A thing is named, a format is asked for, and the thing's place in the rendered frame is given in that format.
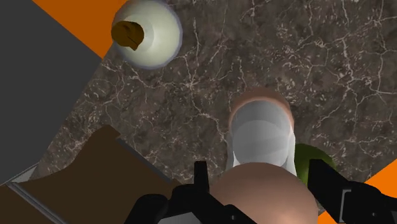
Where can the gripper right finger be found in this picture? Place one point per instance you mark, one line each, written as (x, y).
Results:
(328, 186)

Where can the green round fruit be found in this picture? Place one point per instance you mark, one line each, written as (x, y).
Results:
(302, 158)

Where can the brown flat box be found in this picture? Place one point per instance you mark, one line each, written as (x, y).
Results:
(93, 173)

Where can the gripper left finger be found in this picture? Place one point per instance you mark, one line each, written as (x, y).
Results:
(201, 173)

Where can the pink and white bottle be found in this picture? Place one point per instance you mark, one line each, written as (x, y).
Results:
(263, 136)

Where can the white bottle with brown cork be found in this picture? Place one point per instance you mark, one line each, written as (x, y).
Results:
(158, 34)

